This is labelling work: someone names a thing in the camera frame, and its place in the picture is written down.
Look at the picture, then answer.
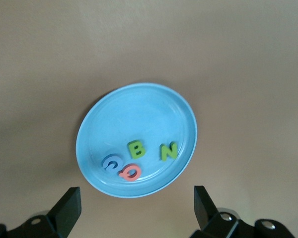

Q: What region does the red foam letter Q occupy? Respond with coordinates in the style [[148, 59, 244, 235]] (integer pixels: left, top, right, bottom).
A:
[[118, 164, 142, 182]]

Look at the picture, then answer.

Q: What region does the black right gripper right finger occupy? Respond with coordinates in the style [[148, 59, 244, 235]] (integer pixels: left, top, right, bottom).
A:
[[191, 185, 297, 238]]

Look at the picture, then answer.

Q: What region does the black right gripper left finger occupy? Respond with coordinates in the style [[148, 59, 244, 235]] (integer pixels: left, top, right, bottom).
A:
[[0, 186, 83, 238]]

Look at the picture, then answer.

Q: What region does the green foam letter N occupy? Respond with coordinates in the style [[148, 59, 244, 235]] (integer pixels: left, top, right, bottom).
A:
[[159, 141, 178, 162]]

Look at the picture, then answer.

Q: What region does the green foam letter B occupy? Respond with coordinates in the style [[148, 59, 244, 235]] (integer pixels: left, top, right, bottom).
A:
[[127, 139, 147, 159]]

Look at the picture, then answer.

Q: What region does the brown table cover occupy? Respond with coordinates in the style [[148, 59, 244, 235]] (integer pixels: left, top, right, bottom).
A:
[[0, 0, 298, 238]]

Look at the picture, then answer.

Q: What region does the blue plate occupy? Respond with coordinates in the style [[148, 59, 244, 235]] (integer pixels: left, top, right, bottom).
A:
[[75, 83, 198, 199]]

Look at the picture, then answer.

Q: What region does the blue foam letter C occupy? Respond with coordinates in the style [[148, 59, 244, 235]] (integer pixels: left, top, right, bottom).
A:
[[101, 153, 125, 174]]

